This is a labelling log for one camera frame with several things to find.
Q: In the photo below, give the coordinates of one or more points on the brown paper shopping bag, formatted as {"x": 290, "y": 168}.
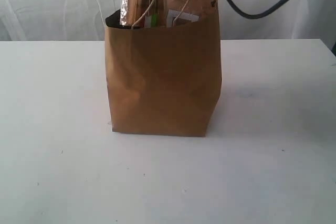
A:
{"x": 162, "y": 80}

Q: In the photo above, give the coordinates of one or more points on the brown kraft pouch orange label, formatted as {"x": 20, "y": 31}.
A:
{"x": 179, "y": 12}

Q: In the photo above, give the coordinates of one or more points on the spaghetti packet dark blue top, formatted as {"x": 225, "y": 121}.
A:
{"x": 143, "y": 13}

